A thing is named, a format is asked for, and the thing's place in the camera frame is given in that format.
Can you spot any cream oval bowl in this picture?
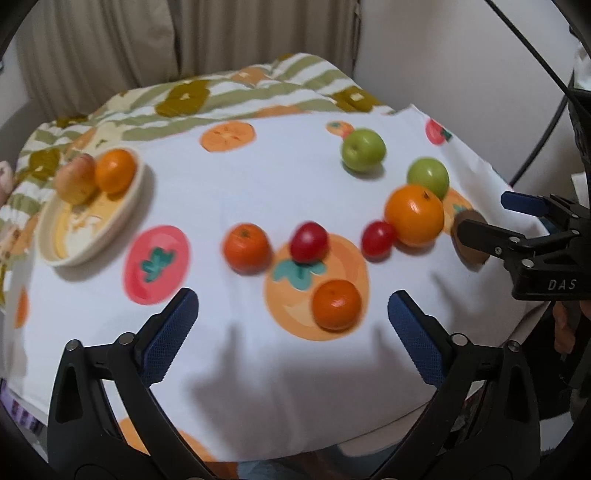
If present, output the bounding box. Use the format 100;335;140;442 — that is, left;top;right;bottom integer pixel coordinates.
36;147;147;268

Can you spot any black cable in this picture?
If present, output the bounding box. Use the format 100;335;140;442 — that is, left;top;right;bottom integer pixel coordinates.
482;0;573;95
508;90;573;188

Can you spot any brown kiwi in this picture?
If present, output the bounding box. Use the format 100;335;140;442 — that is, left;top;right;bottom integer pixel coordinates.
451;210;491;265

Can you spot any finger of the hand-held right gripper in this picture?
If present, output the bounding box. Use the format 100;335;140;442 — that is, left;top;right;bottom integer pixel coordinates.
456;218;578;269
501;191;585;230

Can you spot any black mesh object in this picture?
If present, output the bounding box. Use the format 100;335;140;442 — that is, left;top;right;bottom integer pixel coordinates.
568;69;591;162

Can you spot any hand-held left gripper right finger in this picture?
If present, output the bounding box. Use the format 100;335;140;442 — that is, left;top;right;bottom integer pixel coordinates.
369;290;541;480

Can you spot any large orange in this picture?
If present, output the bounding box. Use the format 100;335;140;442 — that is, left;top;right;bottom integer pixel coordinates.
384;185;445;248

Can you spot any reddish apple on plate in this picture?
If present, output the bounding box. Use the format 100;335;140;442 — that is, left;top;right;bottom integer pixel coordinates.
54;154;100;206

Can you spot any person's right hand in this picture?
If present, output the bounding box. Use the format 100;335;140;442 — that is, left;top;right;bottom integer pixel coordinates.
551;301;591;356

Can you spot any small mandarin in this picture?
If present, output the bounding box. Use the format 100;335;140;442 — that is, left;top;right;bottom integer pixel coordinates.
311;279;362;332
223;223;271;273

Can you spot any white fruit print cloth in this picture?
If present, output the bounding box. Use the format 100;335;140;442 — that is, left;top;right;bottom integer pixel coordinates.
0;104;550;462

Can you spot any pink plush toy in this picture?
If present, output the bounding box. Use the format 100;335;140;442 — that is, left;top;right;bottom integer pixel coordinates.
0;159;14;204

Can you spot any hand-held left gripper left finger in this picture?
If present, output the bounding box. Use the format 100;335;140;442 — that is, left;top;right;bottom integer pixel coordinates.
46;287;241;480

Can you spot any beige curtain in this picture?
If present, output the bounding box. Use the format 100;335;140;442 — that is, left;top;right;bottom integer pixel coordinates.
14;0;365;93

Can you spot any green apple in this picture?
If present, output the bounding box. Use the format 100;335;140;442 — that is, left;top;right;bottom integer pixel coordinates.
406;157;450;200
341;128;387;174

